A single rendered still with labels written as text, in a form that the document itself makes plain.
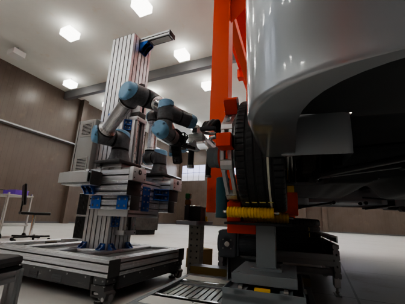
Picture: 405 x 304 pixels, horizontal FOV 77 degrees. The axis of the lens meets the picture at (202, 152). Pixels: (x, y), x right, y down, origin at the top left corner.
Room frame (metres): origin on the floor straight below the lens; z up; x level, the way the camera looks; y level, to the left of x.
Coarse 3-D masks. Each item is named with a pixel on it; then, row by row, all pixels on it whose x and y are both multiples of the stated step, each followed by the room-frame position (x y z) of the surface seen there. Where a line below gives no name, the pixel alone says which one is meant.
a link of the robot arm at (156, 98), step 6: (156, 96) 1.36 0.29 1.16; (150, 102) 1.37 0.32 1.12; (156, 102) 1.34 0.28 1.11; (150, 108) 1.41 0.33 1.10; (156, 108) 1.35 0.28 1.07; (186, 114) 1.16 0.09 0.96; (192, 114) 1.19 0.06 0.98; (180, 120) 1.14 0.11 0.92; (186, 120) 1.16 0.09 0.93; (192, 120) 1.18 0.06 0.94; (186, 126) 1.20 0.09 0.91; (192, 126) 1.21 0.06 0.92
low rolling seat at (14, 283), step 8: (0, 256) 0.77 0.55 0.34; (8, 256) 0.78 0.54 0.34; (16, 256) 0.80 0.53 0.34; (0, 264) 0.74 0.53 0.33; (8, 264) 0.77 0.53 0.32; (16, 264) 0.80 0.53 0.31; (0, 272) 0.75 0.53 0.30; (8, 272) 0.77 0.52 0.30; (16, 272) 0.80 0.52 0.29; (0, 280) 0.75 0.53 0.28; (8, 280) 0.78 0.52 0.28; (16, 280) 0.81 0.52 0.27; (8, 288) 0.81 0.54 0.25; (16, 288) 0.82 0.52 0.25; (8, 296) 0.80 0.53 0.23; (16, 296) 0.82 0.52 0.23
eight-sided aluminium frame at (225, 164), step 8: (224, 120) 1.31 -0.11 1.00; (232, 120) 1.29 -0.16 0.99; (224, 128) 1.27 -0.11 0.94; (232, 128) 1.26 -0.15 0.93; (224, 152) 1.29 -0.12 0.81; (232, 152) 1.27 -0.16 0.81; (224, 160) 1.27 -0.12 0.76; (232, 160) 1.26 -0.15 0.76; (224, 168) 1.28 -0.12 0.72; (232, 168) 1.27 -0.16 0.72; (224, 176) 1.32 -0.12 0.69; (232, 176) 1.31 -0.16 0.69; (224, 184) 1.36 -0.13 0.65; (232, 184) 1.34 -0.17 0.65; (232, 192) 1.40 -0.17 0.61; (232, 200) 1.52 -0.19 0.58
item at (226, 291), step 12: (300, 276) 1.64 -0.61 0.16; (228, 288) 1.28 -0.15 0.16; (240, 288) 1.27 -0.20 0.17; (252, 288) 1.38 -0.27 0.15; (264, 288) 1.24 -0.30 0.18; (276, 288) 1.40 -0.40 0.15; (300, 288) 1.42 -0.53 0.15; (228, 300) 1.28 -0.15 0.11; (240, 300) 1.26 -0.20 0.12; (252, 300) 1.24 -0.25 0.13; (264, 300) 1.23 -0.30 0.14; (276, 300) 1.21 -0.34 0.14; (288, 300) 1.19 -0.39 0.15; (300, 300) 1.18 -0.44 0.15
